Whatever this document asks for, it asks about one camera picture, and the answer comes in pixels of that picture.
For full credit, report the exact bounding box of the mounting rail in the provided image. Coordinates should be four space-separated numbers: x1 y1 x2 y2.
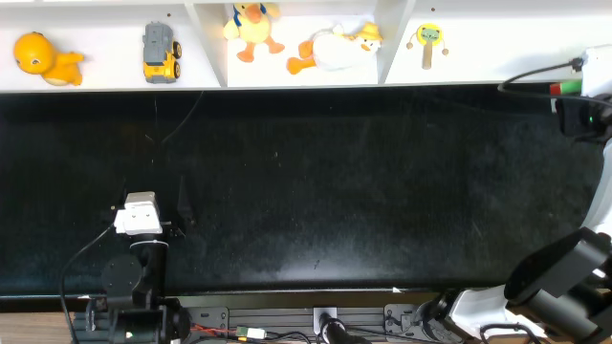
71 290 463 344

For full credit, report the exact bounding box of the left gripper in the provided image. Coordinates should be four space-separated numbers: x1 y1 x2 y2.
160 175 196 240

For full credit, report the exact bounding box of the yellow rubber duck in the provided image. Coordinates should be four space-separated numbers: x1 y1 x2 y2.
12 31 86 88

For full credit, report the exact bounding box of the black cable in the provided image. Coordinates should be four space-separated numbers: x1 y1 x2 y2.
496 56 612 107
58 223 116 344

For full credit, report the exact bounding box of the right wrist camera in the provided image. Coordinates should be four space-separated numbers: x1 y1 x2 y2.
579 44 612 98

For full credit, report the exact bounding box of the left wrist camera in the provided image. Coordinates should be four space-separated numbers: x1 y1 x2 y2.
113 190 164 236

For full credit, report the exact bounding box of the white shelf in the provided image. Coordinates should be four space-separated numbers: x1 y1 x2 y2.
0 0 612 95

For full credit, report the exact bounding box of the white plush duck with hat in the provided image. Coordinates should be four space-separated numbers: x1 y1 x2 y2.
286 21 384 76

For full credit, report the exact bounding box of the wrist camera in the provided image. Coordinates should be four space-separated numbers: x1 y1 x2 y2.
113 190 164 236
579 44 612 98

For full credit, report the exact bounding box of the yellow plush duck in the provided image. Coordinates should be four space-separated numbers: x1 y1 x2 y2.
222 2 287 64

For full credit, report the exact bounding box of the grey and yellow toy truck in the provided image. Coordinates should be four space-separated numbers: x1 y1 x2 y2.
142 21 184 85

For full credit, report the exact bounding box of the yellow cat-face rattle drum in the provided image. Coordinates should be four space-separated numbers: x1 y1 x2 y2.
405 23 450 71

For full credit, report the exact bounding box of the many-coloured puzzle cube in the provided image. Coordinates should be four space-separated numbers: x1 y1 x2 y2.
548 79 584 97

